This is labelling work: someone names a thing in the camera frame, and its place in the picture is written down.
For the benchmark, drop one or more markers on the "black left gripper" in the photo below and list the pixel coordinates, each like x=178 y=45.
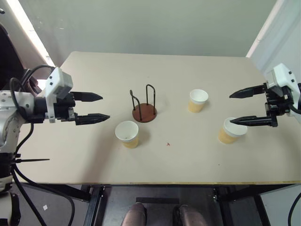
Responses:
x=64 y=103

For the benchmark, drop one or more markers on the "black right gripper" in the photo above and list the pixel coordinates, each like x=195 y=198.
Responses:
x=275 y=103

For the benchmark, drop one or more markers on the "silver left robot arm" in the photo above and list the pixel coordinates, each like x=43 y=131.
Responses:
x=14 y=113

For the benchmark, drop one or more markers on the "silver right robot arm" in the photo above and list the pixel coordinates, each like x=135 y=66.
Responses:
x=299 y=90

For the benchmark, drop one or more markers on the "yellow paper cup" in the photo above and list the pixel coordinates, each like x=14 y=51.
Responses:
x=197 y=103
x=128 y=139
x=229 y=137

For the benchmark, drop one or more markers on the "black zip tie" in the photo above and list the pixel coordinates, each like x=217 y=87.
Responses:
x=33 y=160

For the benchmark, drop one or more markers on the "dark rounded shape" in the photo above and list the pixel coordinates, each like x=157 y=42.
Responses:
x=191 y=216
x=135 y=215

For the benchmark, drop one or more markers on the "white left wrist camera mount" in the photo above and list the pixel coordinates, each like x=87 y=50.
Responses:
x=55 y=80

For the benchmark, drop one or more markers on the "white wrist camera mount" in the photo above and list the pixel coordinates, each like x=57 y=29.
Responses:
x=283 y=75
x=55 y=80

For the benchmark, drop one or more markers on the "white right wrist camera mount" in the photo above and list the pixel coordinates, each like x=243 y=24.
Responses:
x=283 y=75

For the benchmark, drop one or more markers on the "black metal table frame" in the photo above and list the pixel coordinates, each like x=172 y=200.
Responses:
x=94 y=204

